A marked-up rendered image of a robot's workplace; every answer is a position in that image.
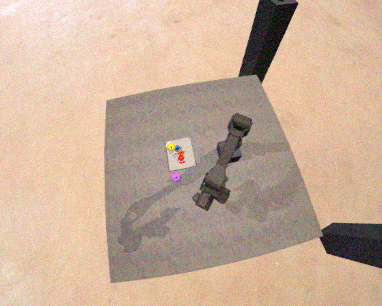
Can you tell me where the purple gear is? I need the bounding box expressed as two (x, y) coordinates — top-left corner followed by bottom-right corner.
(171, 172), (181, 182)

